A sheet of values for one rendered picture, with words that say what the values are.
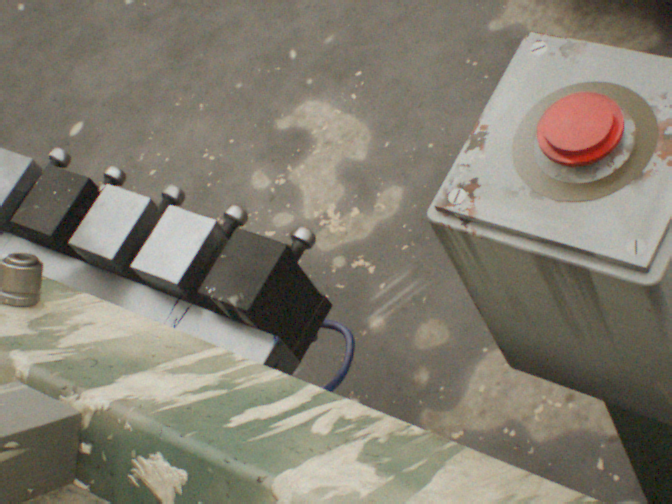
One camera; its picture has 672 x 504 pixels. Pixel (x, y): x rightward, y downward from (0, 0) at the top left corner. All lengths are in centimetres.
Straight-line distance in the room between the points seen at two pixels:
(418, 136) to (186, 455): 127
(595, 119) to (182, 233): 38
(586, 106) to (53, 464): 32
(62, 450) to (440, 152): 123
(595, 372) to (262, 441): 18
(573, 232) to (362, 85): 139
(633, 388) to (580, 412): 89
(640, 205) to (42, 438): 31
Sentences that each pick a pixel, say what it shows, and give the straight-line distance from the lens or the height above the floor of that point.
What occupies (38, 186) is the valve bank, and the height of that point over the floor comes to 76.
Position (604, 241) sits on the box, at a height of 93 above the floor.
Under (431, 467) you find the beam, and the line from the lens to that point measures 63.
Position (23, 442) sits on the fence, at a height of 93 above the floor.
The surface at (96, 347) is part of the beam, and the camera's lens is 72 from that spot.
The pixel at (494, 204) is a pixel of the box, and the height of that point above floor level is 93.
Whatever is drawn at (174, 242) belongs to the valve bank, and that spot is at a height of 76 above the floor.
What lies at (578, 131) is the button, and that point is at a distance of 58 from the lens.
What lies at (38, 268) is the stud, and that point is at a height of 88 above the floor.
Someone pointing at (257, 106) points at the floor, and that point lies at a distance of 200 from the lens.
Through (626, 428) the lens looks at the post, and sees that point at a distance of 84.
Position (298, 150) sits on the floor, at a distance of 191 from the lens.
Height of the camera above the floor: 141
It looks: 52 degrees down
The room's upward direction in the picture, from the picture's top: 35 degrees counter-clockwise
